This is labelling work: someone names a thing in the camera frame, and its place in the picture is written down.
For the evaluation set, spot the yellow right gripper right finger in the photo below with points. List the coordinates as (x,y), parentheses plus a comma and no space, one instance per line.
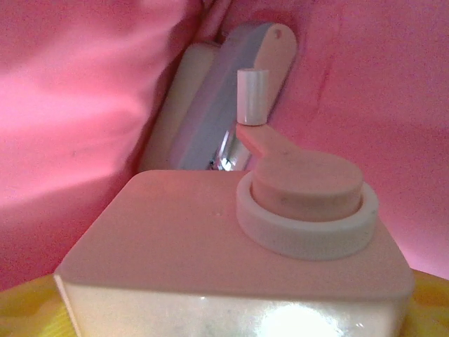
(431,309)

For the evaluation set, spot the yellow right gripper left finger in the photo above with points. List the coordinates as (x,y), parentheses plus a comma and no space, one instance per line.
(28,309)

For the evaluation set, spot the pink crank pencil sharpener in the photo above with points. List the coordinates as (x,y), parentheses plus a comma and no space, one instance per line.
(175,228)

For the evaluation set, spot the pink backpack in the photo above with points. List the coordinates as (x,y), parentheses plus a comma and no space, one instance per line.
(70,105)

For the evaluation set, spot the grey stapler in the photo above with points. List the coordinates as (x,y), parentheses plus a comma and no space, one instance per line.
(210,87)

